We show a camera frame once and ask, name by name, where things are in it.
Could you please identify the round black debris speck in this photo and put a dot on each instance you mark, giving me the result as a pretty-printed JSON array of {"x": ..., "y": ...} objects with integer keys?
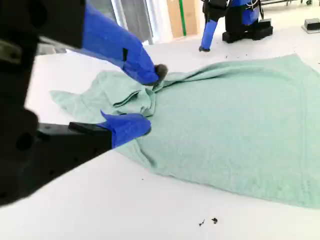
[{"x": 214, "y": 220}]

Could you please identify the brown cardboard panel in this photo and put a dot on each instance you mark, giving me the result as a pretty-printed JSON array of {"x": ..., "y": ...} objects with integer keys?
[{"x": 191, "y": 17}]

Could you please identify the mint green t-shirt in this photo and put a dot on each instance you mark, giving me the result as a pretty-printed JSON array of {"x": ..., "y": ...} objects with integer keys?
[{"x": 220, "y": 125}]

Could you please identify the green strip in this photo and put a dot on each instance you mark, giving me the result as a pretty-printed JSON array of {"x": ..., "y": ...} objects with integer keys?
[{"x": 183, "y": 17}]

